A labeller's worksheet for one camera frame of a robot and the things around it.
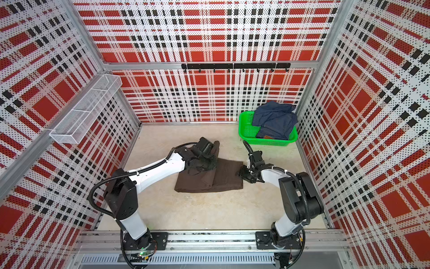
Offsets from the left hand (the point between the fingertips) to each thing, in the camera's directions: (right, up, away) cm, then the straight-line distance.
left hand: (218, 165), depth 85 cm
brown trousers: (+4, -7, +9) cm, 12 cm away
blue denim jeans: (+38, +26, +25) cm, 52 cm away
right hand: (+13, -7, +8) cm, 17 cm away
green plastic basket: (+20, +18, +31) cm, 42 cm away
